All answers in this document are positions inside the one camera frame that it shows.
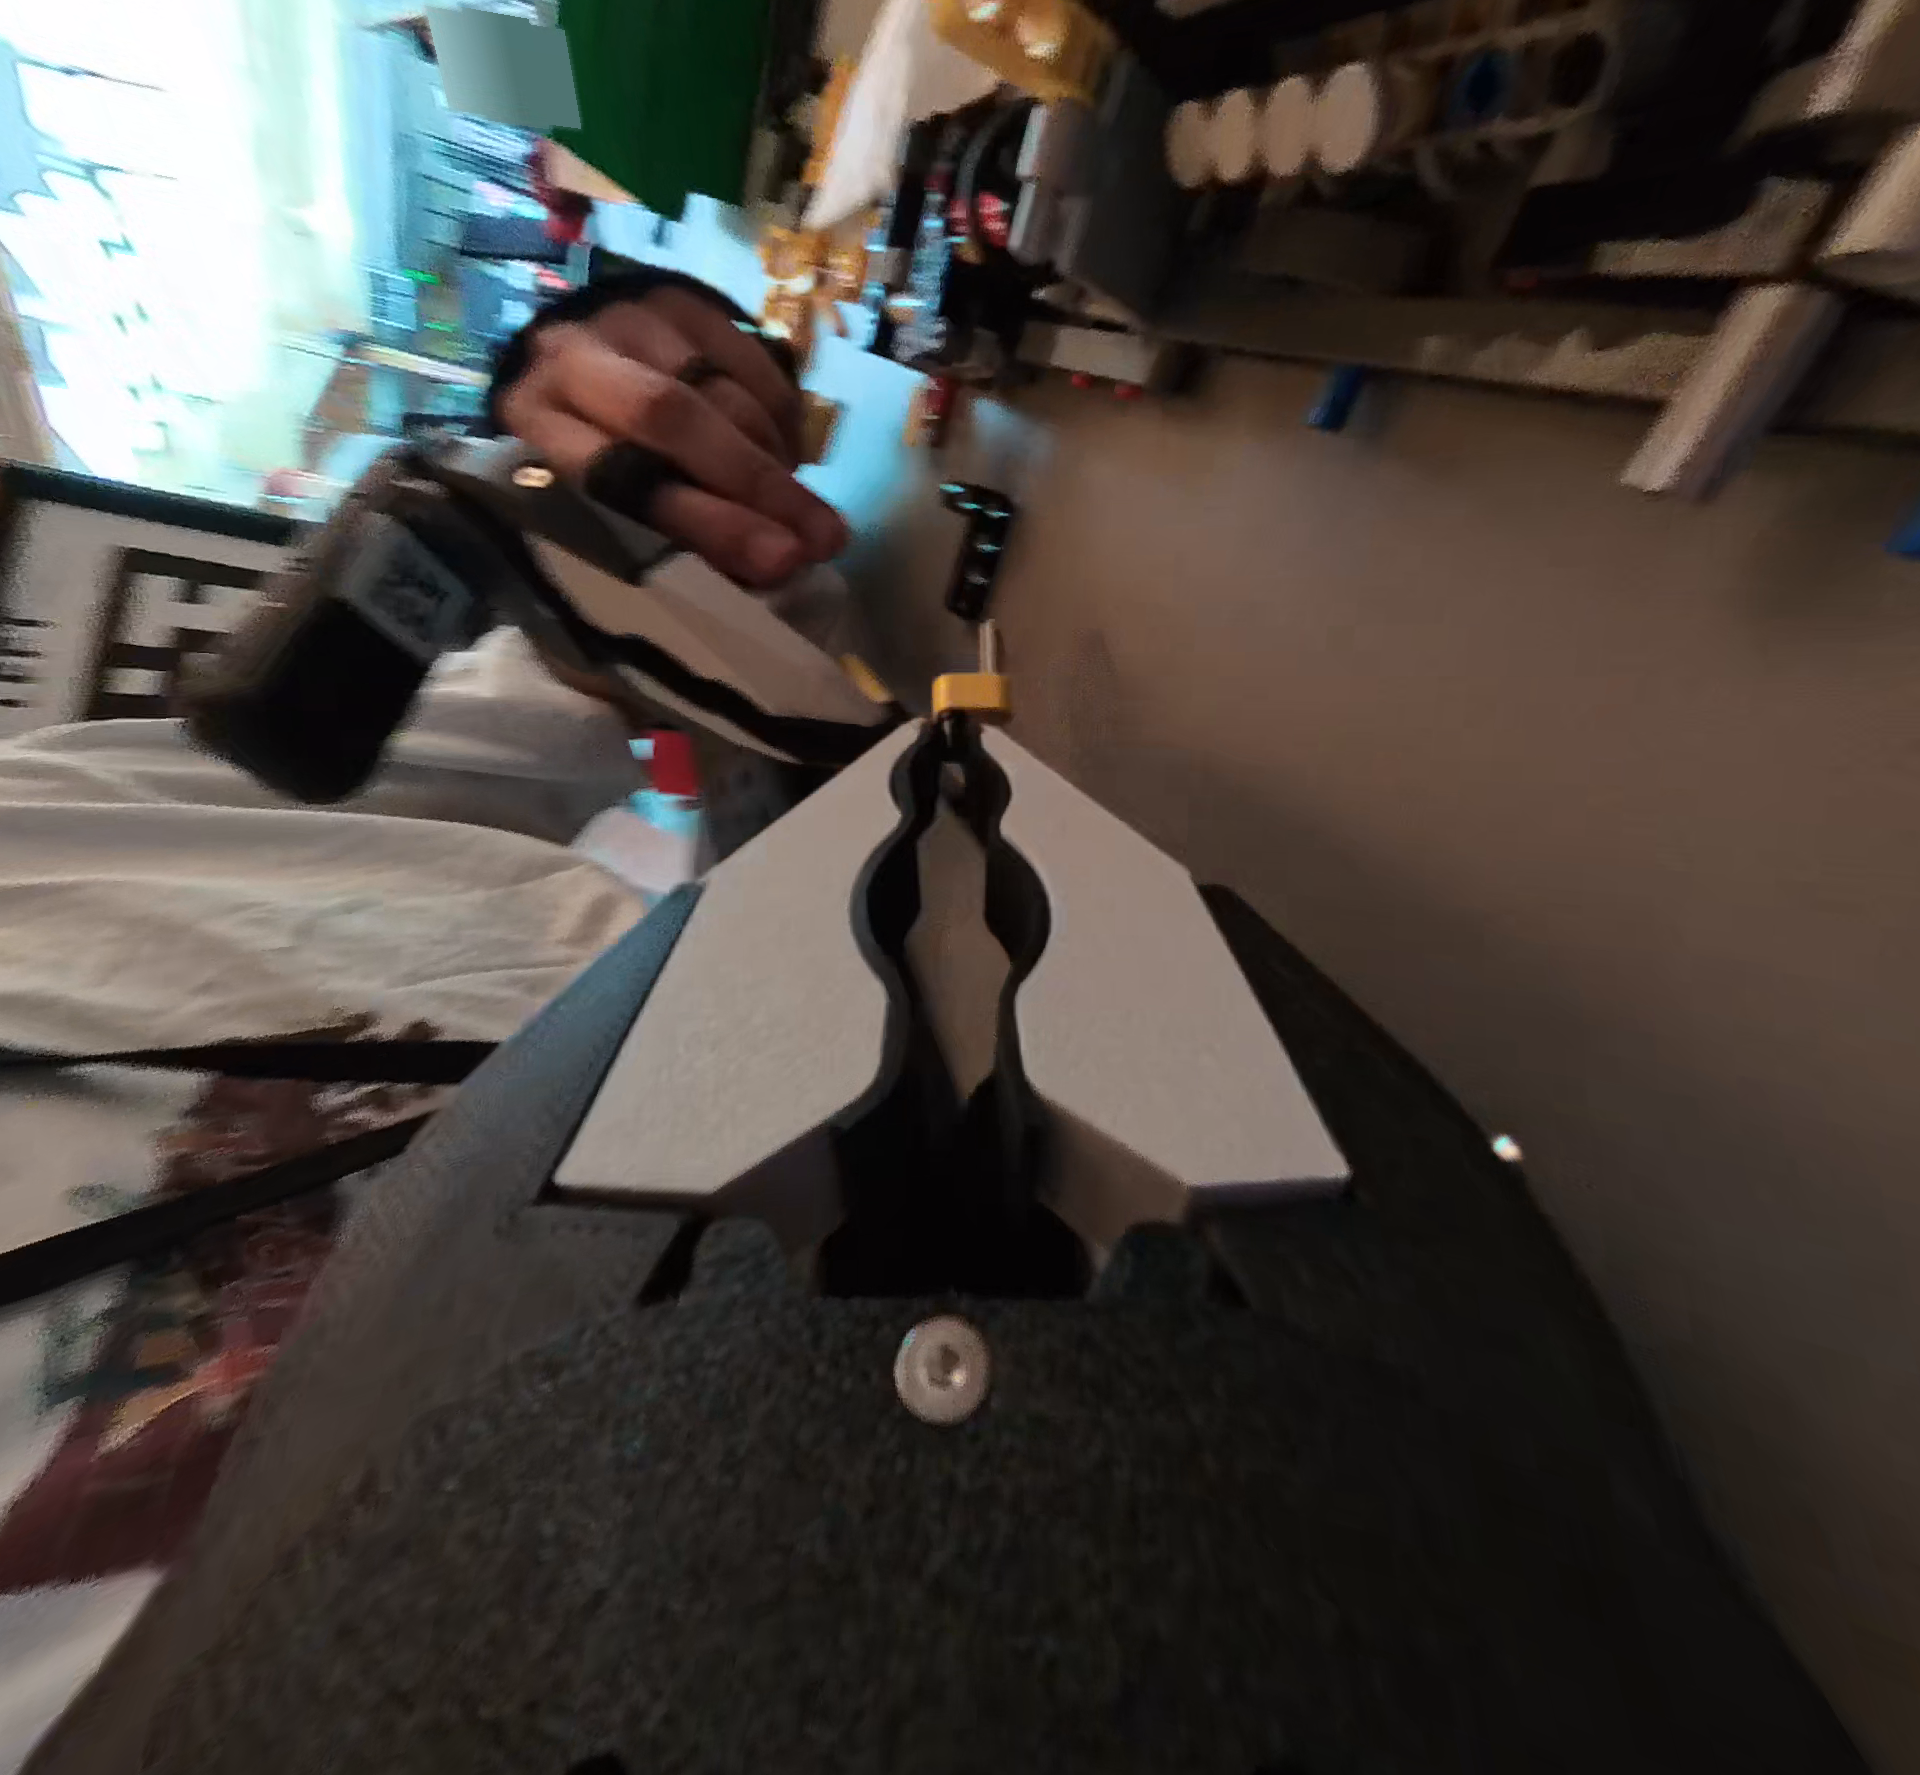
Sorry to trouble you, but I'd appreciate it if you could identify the lego car chassis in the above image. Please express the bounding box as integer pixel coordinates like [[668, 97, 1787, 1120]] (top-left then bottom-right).
[[757, 0, 1920, 503]]

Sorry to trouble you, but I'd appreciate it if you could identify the white printed sign board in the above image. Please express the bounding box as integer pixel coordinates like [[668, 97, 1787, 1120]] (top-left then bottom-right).
[[0, 462, 303, 742]]

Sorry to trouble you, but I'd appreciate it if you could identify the person's left hand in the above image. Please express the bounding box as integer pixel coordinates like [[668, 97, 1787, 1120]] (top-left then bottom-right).
[[494, 283, 853, 595]]

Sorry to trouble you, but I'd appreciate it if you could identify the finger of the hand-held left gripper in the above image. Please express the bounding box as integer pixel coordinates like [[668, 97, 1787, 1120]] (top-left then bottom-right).
[[538, 555, 903, 729], [524, 612, 903, 771]]

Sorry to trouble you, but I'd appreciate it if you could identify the person in white T-shirt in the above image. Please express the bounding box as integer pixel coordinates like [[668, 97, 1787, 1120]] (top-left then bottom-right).
[[0, 625, 706, 1731]]

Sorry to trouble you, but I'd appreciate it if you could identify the black angled lego piece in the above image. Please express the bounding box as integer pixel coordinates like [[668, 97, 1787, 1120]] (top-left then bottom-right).
[[933, 484, 1025, 621]]

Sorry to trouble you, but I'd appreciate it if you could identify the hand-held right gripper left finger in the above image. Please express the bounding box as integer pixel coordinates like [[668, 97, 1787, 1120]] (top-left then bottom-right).
[[550, 721, 933, 1288]]

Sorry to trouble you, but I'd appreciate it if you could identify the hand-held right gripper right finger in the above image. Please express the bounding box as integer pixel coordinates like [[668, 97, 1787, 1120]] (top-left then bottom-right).
[[962, 725, 1353, 1288]]

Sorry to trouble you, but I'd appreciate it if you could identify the yellow lego connector grey axle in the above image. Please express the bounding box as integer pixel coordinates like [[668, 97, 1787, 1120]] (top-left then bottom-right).
[[926, 613, 1018, 729]]

